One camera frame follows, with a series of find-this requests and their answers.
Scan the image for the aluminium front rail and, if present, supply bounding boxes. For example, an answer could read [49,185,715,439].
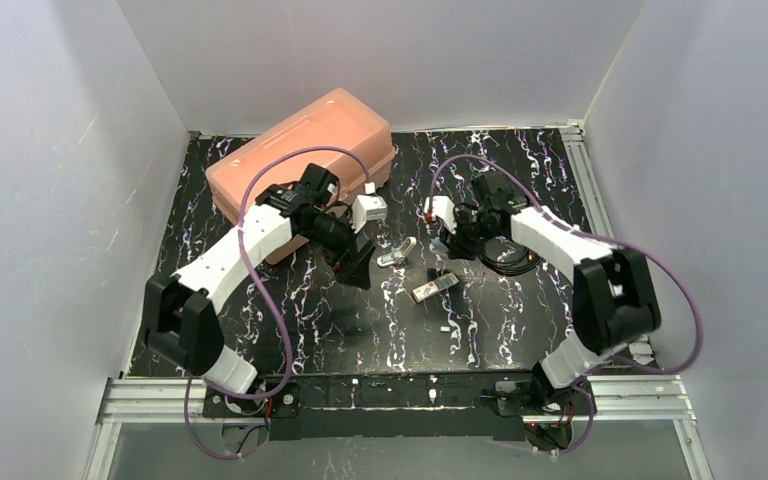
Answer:
[97,372,696,424]

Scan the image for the staple tray with staples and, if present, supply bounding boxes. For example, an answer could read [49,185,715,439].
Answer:
[410,269,460,303]

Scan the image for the pink translucent plastic box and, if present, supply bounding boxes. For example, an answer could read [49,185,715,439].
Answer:
[205,87,397,266]

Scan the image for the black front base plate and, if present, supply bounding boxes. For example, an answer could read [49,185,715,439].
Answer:
[202,370,593,441]

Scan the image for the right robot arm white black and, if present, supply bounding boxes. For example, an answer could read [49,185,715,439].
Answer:
[425,172,661,408]

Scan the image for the coiled black cable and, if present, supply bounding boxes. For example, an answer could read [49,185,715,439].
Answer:
[479,235,544,278]

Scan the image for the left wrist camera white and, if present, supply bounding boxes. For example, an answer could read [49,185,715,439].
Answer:
[350,182,388,233]

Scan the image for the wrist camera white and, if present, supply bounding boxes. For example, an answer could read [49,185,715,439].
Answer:
[423,195,457,233]
[350,182,388,233]

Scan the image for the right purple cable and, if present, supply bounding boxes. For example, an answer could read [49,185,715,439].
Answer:
[423,154,705,456]

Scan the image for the small white stapler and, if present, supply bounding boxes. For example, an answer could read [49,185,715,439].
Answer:
[376,236,418,268]

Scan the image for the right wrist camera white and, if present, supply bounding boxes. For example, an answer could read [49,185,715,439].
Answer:
[423,195,457,233]

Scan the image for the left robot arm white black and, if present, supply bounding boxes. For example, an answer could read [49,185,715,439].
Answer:
[140,164,387,400]

